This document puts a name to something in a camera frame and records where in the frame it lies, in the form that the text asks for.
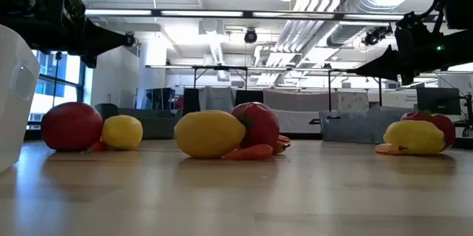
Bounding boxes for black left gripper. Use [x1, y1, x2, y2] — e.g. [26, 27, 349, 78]
[47, 4, 129, 70]

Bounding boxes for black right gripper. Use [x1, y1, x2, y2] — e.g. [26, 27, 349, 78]
[347, 13, 450, 87]

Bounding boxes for yellow toy lemon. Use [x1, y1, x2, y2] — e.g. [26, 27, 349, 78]
[382, 119, 446, 156]
[173, 109, 248, 159]
[101, 114, 144, 151]

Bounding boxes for orange toy chili pepper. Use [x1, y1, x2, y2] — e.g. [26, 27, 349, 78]
[374, 143, 409, 156]
[272, 141, 291, 155]

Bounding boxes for white plastic basket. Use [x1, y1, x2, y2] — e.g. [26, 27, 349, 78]
[0, 24, 41, 173]

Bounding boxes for large window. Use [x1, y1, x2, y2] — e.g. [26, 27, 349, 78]
[27, 49, 86, 130]

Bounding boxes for black tripod stand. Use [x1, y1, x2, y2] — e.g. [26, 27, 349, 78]
[51, 51, 64, 109]

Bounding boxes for black overhead lamp fixture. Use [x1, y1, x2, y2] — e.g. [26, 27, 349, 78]
[361, 24, 393, 47]

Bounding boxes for black computer monitor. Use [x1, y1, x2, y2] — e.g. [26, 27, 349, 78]
[416, 87, 462, 116]

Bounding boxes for grey translucent plastic basket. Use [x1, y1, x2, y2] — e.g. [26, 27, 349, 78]
[319, 105, 415, 145]

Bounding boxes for dark blue storage bins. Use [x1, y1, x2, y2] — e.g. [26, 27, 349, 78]
[144, 87, 177, 111]

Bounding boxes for dark green plastic basket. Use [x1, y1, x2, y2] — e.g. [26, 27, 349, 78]
[94, 102, 184, 141]

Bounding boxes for white draped cloth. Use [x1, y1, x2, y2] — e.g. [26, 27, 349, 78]
[262, 88, 370, 134]

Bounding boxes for narrow black panel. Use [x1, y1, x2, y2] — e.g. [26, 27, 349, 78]
[183, 87, 201, 115]

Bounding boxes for grey draped cloth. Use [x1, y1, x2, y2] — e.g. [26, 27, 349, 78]
[198, 87, 236, 114]

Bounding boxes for wide black panel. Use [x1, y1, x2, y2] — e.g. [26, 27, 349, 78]
[234, 90, 265, 107]

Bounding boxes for black overhead crossbar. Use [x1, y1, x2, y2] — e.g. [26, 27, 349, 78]
[84, 8, 446, 21]

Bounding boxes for black round overhead camera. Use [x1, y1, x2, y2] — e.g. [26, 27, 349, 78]
[243, 27, 259, 44]

